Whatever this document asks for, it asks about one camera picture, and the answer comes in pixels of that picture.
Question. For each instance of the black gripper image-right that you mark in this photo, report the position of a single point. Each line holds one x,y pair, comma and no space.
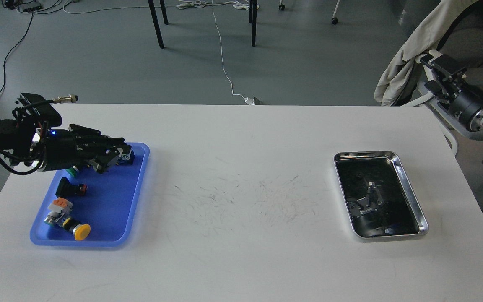
466,106

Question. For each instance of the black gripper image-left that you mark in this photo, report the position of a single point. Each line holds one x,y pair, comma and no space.
62,149

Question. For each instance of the blue plastic tray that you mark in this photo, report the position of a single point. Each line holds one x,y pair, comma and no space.
108,206

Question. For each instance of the silver metal tray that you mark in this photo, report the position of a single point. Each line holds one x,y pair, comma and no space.
382,206

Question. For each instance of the green push button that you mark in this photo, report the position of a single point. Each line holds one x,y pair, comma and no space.
73,171

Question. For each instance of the red emergency stop button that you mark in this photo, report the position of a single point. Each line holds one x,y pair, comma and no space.
126,159

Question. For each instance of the beige jacket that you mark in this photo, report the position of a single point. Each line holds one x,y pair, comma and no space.
427,36

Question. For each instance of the yellow push button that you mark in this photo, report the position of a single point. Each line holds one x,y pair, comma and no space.
79,230

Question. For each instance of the black table leg left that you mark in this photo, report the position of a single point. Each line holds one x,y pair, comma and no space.
154,16

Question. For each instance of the black table leg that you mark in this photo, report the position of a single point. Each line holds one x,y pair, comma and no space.
253,20
154,16

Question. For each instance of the white power adapter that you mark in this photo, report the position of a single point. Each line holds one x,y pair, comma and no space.
253,101

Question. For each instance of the black table leg right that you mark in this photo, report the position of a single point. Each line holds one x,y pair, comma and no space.
253,20

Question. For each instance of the black red switch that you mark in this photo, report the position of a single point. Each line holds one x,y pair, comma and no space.
66,189

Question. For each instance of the orange grey switch block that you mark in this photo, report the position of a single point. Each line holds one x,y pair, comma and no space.
60,206

